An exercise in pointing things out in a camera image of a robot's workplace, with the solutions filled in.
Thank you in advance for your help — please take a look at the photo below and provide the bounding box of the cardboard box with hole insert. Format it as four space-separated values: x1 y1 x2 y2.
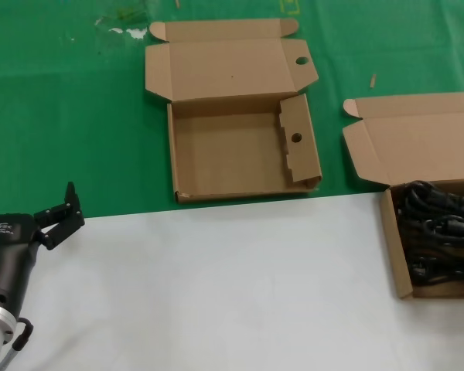
144 17 323 205

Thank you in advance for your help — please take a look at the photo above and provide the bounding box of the green table cloth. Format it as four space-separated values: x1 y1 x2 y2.
0 0 464 226

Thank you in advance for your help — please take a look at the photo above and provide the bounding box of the torn clear tape patch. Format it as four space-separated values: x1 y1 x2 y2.
94 5 150 40

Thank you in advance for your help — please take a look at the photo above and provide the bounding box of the open brown cardboard box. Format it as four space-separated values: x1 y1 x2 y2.
342 91 464 299

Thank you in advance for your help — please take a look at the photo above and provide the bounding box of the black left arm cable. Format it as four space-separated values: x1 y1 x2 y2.
0 315 35 371

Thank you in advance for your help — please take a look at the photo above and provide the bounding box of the black power cable pile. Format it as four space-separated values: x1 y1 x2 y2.
394 179 464 288

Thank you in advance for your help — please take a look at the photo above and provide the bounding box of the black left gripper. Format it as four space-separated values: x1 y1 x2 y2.
0 181 87 316

